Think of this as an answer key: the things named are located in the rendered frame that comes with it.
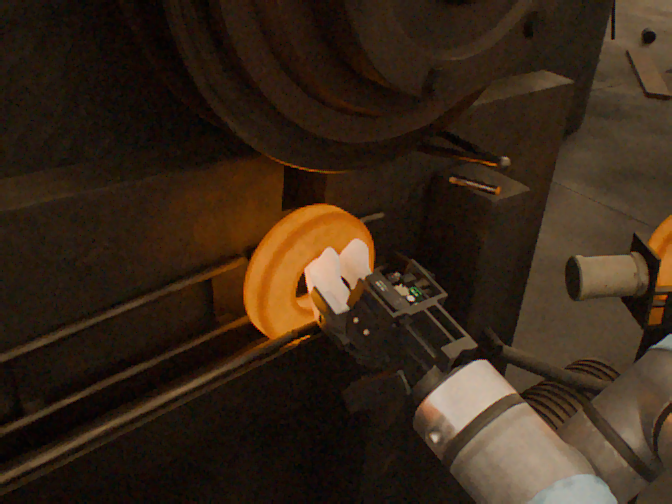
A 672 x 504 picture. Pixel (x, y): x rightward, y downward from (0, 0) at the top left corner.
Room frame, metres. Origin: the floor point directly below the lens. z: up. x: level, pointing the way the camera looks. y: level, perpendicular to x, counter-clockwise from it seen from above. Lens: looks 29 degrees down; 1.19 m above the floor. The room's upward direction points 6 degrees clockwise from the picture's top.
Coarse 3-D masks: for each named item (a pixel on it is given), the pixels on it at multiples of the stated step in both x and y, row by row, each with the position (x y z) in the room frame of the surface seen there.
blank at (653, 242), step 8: (664, 224) 0.96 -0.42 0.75; (656, 232) 0.96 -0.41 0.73; (664, 232) 0.95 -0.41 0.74; (656, 240) 0.95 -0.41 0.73; (664, 240) 0.94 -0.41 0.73; (656, 248) 0.94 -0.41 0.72; (664, 248) 0.93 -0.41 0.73; (664, 256) 0.93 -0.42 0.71; (664, 264) 0.93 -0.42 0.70; (664, 272) 0.94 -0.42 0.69; (664, 280) 0.94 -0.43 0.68; (664, 296) 0.94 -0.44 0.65
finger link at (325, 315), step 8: (312, 288) 0.69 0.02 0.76; (312, 296) 0.69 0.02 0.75; (320, 296) 0.68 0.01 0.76; (312, 304) 0.68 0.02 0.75; (320, 304) 0.68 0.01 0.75; (328, 304) 0.67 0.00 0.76; (320, 312) 0.66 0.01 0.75; (328, 312) 0.67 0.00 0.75; (344, 312) 0.67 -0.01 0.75; (320, 320) 0.66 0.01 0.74; (328, 320) 0.65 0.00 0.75; (336, 320) 0.66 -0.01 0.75; (344, 320) 0.66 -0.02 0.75; (328, 328) 0.65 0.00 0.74; (336, 328) 0.65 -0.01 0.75; (344, 328) 0.65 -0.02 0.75; (328, 336) 0.65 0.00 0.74; (336, 336) 0.64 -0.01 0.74; (344, 336) 0.64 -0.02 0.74; (336, 344) 0.64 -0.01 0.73; (344, 344) 0.63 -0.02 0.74; (352, 344) 0.64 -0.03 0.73
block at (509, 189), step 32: (448, 192) 0.91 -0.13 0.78; (480, 192) 0.88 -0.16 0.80; (512, 192) 0.89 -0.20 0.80; (448, 224) 0.90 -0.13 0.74; (480, 224) 0.87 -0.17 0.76; (512, 224) 0.89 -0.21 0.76; (448, 256) 0.89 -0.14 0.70; (480, 256) 0.86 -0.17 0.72; (512, 256) 0.90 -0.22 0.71; (448, 288) 0.89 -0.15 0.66; (480, 288) 0.87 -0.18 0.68; (480, 320) 0.87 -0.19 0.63; (480, 352) 0.89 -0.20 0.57
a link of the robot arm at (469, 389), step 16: (464, 368) 0.58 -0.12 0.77; (480, 368) 0.58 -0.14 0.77; (448, 384) 0.56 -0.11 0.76; (464, 384) 0.56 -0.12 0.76; (480, 384) 0.56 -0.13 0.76; (496, 384) 0.57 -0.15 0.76; (432, 400) 0.56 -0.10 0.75; (448, 400) 0.55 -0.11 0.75; (464, 400) 0.55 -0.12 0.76; (480, 400) 0.55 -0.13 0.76; (496, 400) 0.55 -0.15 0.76; (416, 416) 0.56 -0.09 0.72; (432, 416) 0.55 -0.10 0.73; (448, 416) 0.54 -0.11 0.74; (464, 416) 0.54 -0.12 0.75; (432, 432) 0.54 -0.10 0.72; (448, 432) 0.54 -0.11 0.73; (432, 448) 0.55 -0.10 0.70
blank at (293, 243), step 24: (288, 216) 0.73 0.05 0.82; (312, 216) 0.73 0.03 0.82; (336, 216) 0.74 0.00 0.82; (264, 240) 0.71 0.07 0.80; (288, 240) 0.70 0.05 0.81; (312, 240) 0.72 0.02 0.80; (336, 240) 0.74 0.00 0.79; (264, 264) 0.69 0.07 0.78; (288, 264) 0.70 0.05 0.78; (264, 288) 0.68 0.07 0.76; (288, 288) 0.70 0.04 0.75; (264, 312) 0.68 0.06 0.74; (288, 312) 0.70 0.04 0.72; (312, 312) 0.72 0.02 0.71
